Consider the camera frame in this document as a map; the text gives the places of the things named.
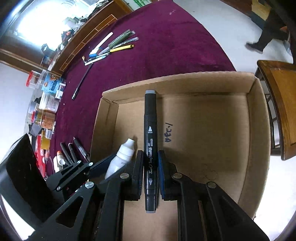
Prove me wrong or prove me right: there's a cardboard tray box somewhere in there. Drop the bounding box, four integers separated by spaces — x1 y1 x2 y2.
91 71 270 240

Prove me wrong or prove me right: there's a green pen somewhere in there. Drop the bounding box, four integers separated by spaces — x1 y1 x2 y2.
108 29 135 49

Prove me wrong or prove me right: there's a red-capped black marker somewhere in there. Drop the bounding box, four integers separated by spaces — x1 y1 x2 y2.
68 143 78 163

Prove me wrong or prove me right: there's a small white dropper bottle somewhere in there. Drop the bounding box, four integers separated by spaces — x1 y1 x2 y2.
105 138 135 179

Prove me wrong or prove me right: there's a black pen on table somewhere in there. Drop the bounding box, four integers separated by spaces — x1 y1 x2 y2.
71 63 93 100

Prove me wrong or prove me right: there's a white bottle orange cap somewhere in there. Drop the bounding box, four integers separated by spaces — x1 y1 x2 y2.
57 151 66 166

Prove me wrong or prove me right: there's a person in background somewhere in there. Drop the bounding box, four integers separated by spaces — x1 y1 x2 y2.
245 1 295 54

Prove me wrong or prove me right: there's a blue white box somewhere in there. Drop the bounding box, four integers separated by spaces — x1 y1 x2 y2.
42 73 66 99

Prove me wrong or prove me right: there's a maroon velvet tablecloth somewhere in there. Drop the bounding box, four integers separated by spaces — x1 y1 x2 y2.
45 0 236 179

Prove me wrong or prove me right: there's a wooden sideboard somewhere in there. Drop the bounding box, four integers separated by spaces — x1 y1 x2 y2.
48 0 133 76

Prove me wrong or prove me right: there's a black ballpoint pen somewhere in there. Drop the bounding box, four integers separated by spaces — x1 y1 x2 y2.
73 137 90 162

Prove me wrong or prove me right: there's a wooden chair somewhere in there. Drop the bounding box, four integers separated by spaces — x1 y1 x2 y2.
255 60 295 161

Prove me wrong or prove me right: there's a yellow pen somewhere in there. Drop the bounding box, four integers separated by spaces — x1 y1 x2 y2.
109 44 134 53

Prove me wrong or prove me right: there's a green-capped black marker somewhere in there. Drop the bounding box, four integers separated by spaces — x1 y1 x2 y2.
60 142 74 165

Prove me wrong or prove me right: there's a white blue pen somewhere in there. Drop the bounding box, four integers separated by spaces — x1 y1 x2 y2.
89 32 113 58

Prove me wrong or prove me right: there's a grey-capped black marker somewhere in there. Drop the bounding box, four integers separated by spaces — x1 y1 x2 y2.
144 90 158 213

